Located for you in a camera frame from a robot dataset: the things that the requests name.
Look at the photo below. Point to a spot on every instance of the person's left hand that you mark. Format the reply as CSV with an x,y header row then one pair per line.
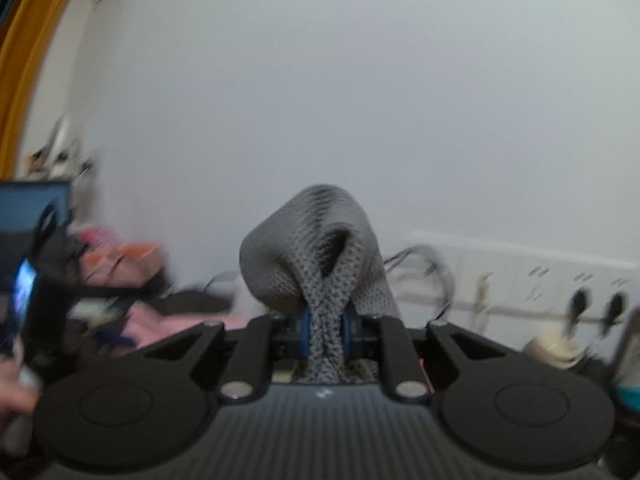
x,y
15,392

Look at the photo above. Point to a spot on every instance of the pink box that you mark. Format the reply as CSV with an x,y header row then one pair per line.
x,y
130,260

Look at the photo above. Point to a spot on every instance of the pink knitted cloth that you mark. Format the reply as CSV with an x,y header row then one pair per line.
x,y
155,325

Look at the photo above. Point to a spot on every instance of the grey knitted cloth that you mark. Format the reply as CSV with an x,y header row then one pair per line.
x,y
300,250

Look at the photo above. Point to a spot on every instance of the black plug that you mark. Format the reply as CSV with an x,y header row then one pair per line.
x,y
580,305
615,310

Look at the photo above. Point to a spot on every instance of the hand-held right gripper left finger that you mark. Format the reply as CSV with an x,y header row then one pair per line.
x,y
305,335

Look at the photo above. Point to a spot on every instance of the small green bowl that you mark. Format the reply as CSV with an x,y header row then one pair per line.
x,y
550,350

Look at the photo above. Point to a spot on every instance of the white wall socket panel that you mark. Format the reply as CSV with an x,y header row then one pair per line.
x,y
525,280

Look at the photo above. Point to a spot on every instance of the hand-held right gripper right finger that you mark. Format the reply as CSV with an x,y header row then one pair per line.
x,y
347,335

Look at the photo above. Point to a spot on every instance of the blue lit screen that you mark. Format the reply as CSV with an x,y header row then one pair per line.
x,y
30,205

